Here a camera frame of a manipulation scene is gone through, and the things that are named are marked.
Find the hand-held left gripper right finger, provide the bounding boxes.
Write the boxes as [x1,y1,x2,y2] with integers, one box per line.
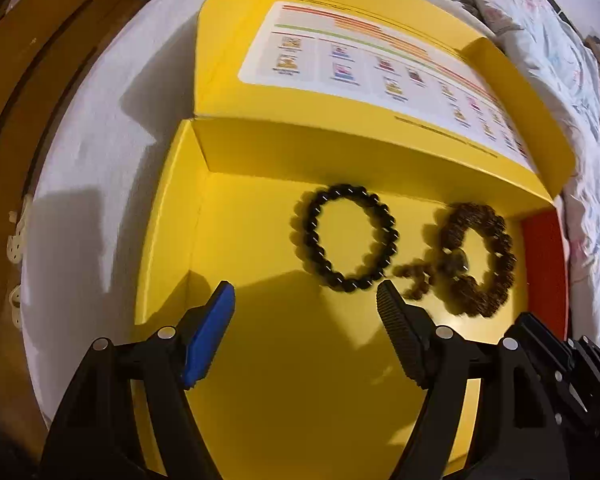
[375,280,571,480]

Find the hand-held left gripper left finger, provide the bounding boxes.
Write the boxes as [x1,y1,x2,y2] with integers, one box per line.
[40,280,237,480]

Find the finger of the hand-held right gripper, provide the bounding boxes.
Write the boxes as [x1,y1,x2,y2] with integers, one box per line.
[507,312,573,376]

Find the large brown seed bracelet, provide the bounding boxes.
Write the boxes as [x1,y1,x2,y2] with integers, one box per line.
[397,202,517,318]

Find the yellow cardboard box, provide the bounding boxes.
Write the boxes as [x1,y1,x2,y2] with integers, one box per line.
[130,0,576,480]

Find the black bead bracelet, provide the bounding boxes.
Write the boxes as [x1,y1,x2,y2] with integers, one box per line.
[290,183,400,295]

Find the light blue printed duvet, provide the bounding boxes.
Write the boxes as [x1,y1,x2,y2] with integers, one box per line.
[470,0,600,356]

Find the wooden wardrobe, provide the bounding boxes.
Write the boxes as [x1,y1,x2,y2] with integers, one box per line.
[0,0,206,441]

